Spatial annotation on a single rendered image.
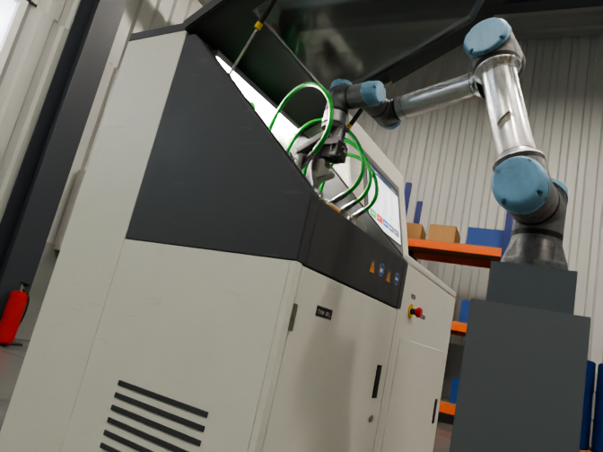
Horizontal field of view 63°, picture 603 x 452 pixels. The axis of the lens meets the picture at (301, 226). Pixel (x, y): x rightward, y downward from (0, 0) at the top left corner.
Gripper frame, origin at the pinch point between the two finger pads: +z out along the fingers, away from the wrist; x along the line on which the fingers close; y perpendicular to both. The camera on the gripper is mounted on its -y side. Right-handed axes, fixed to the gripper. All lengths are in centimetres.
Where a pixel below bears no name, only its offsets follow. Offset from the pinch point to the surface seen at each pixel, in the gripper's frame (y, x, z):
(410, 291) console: 22, 42, 24
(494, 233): -46, 526, -134
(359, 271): 22.0, -2.6, 26.1
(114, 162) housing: -51, -35, 8
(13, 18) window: -402, 63, -179
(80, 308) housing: -46, -35, 52
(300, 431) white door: 22, -18, 68
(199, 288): -4, -35, 41
